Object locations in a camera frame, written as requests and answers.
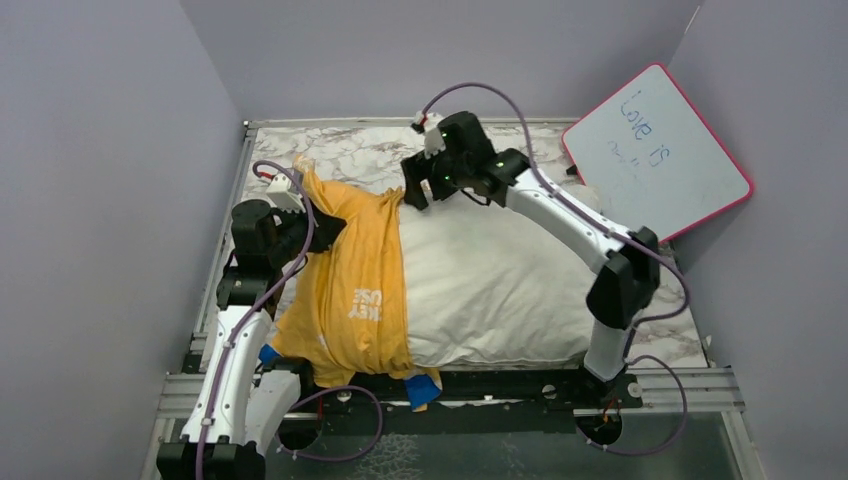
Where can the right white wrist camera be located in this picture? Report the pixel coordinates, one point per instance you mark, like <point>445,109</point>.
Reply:
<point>426,124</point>

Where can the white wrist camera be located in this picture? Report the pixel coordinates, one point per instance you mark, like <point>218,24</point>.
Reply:
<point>283,192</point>
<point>426,124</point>

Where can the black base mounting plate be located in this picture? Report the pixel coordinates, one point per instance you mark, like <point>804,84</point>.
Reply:
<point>374,405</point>

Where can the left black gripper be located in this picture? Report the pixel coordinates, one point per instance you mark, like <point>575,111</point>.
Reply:
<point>326,230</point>

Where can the aluminium table frame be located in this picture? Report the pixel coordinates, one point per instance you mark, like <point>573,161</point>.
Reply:
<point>685,393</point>

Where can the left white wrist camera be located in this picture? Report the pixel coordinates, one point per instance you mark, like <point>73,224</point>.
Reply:
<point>283,192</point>

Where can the pink framed whiteboard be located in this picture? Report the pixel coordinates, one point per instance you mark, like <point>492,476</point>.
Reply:
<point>654,159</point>

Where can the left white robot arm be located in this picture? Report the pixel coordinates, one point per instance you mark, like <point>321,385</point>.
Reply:
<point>243,398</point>

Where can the white pillow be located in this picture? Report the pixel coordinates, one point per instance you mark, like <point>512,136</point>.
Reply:
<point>487,287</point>

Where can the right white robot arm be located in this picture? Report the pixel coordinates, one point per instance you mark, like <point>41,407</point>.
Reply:
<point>625,262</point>

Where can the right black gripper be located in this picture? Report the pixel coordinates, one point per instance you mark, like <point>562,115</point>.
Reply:
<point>416,169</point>

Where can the yellow Mickey Mouse pillowcase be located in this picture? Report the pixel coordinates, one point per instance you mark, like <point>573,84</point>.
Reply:
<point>349,314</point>

